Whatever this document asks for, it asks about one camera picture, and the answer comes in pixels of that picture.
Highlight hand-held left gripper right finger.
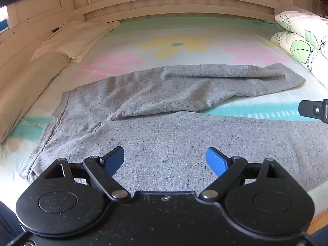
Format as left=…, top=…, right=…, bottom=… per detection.
left=199, top=147, right=290, bottom=202

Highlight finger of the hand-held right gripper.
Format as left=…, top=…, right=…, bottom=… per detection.
left=298, top=99, right=328, bottom=123

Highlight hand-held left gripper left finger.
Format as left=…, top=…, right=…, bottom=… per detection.
left=37, top=147, right=132, bottom=201

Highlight grey pants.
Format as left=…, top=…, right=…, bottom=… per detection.
left=20, top=63, right=328, bottom=192

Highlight floral green leaf pillow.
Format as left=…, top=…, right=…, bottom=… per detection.
left=275, top=11, right=328, bottom=57
left=271, top=31, right=328, bottom=91

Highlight long cream pillow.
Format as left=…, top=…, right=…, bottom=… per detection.
left=0, top=51, right=71, bottom=144

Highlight person's dark blue clothing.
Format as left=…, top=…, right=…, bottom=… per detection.
left=0, top=200, right=25, bottom=246

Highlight small cream pillow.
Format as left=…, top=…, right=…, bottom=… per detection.
left=29, top=20, right=121, bottom=63

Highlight floral bed sheet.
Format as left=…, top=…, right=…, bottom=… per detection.
left=0, top=17, right=328, bottom=212

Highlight cream wooden side shelf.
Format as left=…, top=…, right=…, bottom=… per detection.
left=0, top=0, right=76, bottom=66

